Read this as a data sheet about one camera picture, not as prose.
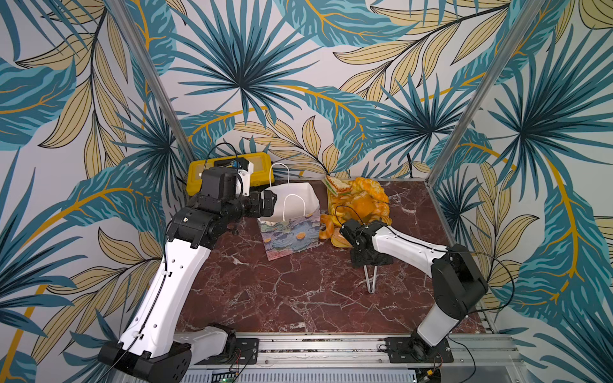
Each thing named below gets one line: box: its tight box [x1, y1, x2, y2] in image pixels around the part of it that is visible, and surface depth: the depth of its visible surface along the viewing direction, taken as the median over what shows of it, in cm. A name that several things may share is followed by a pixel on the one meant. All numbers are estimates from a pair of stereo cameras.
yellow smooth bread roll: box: [351, 196, 376, 222], surface depth 100 cm
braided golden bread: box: [348, 177, 389, 204], surface depth 112 cm
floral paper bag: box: [257, 182, 321, 262], surface depth 85 cm
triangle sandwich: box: [325, 175, 352, 197], surface depth 112 cm
